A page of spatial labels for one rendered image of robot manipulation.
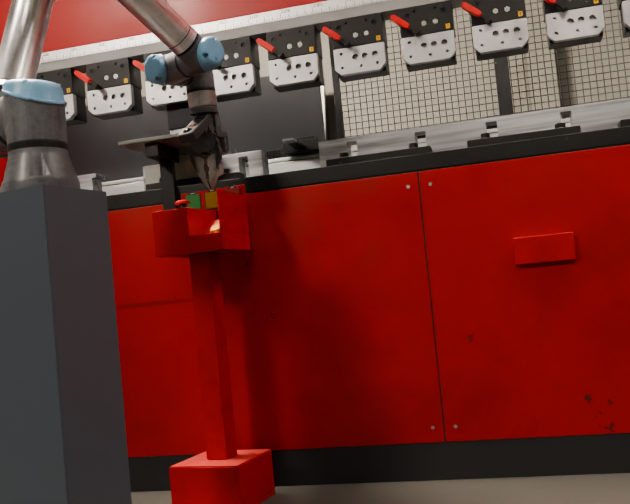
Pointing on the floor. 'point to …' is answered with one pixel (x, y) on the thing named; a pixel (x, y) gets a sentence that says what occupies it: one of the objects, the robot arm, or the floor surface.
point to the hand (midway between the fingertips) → (209, 184)
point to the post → (503, 86)
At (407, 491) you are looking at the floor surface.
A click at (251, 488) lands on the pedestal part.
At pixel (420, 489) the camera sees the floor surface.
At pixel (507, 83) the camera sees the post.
